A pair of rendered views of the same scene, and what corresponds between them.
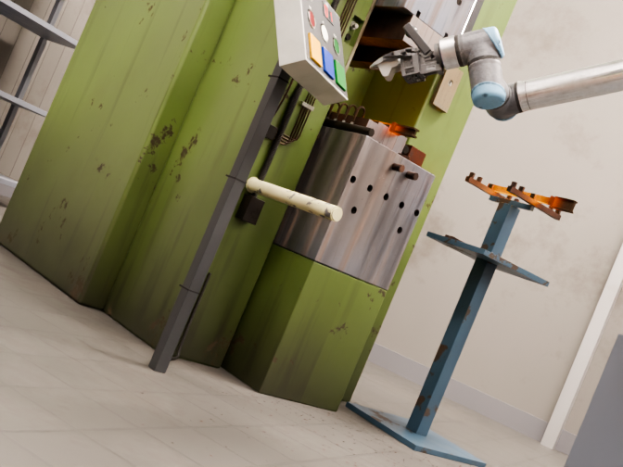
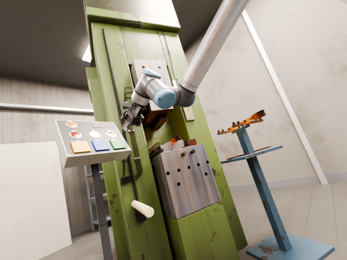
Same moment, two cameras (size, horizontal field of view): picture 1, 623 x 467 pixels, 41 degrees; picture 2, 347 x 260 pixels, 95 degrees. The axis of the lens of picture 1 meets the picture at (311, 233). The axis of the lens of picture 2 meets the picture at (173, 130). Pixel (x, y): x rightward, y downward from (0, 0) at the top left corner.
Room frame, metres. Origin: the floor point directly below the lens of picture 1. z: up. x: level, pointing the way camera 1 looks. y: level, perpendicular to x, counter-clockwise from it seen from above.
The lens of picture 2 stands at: (1.67, -0.46, 0.78)
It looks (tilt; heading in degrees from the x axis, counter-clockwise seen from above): 13 degrees up; 15
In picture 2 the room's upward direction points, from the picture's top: 16 degrees counter-clockwise
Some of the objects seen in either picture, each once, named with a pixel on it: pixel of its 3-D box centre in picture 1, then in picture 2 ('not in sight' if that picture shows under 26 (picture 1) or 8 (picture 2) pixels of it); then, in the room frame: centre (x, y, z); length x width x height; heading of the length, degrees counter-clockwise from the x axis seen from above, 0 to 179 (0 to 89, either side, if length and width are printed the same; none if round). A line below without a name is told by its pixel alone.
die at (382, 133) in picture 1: (346, 128); (164, 150); (3.02, 0.03, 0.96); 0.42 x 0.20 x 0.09; 41
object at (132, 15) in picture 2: not in sight; (130, 25); (3.18, 0.11, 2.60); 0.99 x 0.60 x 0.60; 131
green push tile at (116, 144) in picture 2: (338, 75); (117, 144); (2.47, 0.11, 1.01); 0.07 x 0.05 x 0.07; 156
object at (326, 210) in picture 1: (292, 198); (140, 207); (2.57, 0.10, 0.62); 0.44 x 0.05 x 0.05; 41
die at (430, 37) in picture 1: (385, 37); (155, 114); (3.02, 0.03, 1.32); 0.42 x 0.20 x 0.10; 41
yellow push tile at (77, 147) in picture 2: (313, 50); (80, 147); (2.29, 0.19, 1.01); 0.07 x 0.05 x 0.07; 156
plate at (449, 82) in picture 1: (446, 87); (188, 112); (3.16, -0.26, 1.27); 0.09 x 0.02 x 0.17; 131
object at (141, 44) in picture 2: not in sight; (140, 60); (3.16, 0.09, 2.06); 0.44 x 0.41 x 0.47; 41
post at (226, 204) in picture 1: (228, 198); (105, 236); (2.44, 0.26, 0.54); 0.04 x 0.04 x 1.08; 41
